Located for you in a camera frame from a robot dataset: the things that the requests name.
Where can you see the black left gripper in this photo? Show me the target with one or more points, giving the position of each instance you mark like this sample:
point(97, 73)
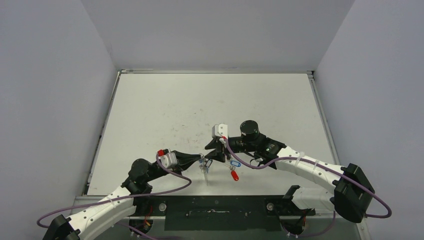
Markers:
point(184, 160)

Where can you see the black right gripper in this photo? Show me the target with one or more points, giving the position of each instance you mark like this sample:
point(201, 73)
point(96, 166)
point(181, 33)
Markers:
point(224, 148)

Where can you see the silver metal key plate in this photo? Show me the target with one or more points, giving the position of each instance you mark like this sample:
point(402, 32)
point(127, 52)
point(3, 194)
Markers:
point(204, 166)

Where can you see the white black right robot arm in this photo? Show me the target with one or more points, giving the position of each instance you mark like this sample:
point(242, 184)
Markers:
point(345, 189)

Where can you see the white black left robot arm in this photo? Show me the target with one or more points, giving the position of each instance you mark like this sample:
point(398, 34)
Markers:
point(132, 196)

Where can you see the blue white key tag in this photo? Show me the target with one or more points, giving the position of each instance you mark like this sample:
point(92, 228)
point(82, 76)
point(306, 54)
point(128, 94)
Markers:
point(235, 163)

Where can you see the red key tag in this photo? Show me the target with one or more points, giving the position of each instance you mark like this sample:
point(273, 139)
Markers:
point(234, 175)

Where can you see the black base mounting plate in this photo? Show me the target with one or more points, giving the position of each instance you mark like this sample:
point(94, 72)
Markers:
point(218, 213)

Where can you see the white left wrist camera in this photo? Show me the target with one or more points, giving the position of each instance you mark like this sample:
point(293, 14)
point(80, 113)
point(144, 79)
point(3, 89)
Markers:
point(167, 158)

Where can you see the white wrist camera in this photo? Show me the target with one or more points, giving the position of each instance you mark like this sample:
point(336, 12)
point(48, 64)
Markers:
point(167, 158)
point(219, 131)

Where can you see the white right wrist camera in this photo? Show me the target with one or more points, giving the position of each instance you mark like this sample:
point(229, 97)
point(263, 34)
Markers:
point(219, 131)

